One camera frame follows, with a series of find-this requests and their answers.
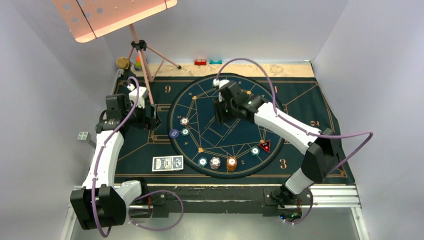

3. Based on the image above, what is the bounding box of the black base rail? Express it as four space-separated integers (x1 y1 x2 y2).
129 184 313 219

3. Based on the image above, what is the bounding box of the pink music stand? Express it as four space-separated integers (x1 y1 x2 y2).
52 0 181 104

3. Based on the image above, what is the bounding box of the grey lego block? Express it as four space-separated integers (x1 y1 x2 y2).
77 131 91 141

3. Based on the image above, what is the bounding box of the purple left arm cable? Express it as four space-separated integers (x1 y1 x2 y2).
90 76 184 238

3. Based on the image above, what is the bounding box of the red triangular dealer button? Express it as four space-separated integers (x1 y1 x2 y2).
258 140 271 154

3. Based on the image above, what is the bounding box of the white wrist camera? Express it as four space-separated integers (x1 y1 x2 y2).
212 78 230 102
127 84 149 109

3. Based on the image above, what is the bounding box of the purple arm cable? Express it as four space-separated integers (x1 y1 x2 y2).
90 76 184 238
215 58 374 226

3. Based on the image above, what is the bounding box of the green blue poker chip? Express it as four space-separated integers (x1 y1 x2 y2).
181 128 190 136
250 147 260 156

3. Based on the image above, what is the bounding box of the round blue poker mat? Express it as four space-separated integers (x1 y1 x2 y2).
167 75 285 179

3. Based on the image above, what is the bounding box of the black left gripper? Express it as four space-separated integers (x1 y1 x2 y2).
122 99 160 130

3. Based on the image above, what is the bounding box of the green blue chip stack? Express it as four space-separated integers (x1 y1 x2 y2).
197 157 208 168

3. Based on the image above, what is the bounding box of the purple small blind button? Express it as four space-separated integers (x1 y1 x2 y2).
168 128 180 139

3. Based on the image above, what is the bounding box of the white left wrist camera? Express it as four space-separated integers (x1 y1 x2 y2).
127 84 149 109

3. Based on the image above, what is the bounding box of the brass round knob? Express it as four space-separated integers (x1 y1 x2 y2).
115 56 131 70

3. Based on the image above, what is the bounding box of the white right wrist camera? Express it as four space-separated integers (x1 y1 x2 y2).
212 78 230 102

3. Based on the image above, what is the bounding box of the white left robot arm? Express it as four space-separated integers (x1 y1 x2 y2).
70 90 161 230

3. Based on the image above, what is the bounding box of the blue playing card deck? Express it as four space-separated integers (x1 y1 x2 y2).
152 155 184 172

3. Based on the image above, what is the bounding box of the teal toy block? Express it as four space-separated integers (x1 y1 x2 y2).
209 59 223 65

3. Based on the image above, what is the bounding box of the orange chip stack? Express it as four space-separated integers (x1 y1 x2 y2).
226 157 238 172

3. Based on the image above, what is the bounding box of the colourful stacking toy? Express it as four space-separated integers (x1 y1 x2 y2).
134 56 143 71

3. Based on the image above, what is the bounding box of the red toy block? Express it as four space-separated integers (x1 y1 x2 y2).
194 59 208 66

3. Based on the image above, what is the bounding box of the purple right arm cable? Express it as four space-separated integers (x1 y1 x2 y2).
215 58 374 226

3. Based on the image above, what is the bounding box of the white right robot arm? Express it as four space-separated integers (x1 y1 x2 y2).
212 79 341 207

